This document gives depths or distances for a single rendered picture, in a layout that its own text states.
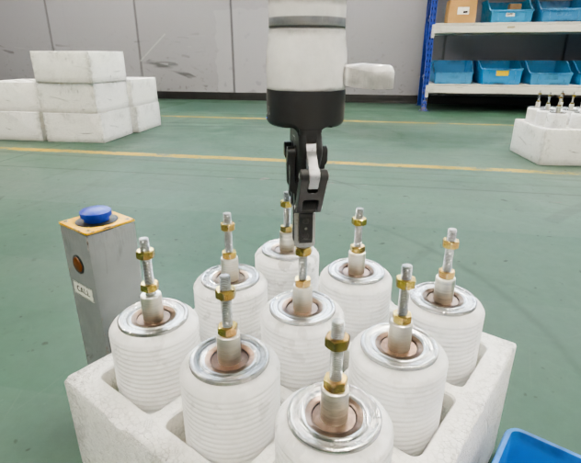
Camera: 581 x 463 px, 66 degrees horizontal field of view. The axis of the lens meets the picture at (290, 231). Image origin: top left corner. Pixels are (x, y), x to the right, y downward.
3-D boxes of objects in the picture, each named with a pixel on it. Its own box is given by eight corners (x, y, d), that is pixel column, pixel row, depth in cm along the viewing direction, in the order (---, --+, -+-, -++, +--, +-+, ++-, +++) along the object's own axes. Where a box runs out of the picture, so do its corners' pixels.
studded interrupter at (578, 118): (587, 149, 230) (601, 94, 220) (581, 152, 224) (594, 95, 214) (567, 146, 237) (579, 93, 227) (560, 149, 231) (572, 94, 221)
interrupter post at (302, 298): (290, 314, 51) (290, 287, 50) (294, 303, 53) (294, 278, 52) (310, 317, 50) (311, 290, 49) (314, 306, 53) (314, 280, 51)
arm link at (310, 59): (398, 91, 39) (404, 13, 37) (269, 92, 38) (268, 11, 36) (369, 84, 48) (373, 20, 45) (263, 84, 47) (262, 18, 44)
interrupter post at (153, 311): (138, 324, 49) (134, 298, 48) (150, 312, 51) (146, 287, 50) (158, 327, 48) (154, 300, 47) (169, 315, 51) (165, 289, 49)
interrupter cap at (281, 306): (260, 323, 49) (260, 318, 49) (279, 290, 56) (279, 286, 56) (329, 333, 47) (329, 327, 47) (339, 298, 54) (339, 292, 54)
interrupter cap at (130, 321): (103, 334, 47) (101, 328, 47) (142, 299, 54) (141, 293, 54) (168, 344, 46) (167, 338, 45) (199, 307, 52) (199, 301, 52)
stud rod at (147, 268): (154, 299, 50) (146, 235, 47) (157, 302, 49) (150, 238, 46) (145, 301, 49) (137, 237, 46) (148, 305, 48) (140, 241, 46)
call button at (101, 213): (91, 231, 58) (88, 216, 57) (75, 224, 60) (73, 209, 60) (119, 222, 61) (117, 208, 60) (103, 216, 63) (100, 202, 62)
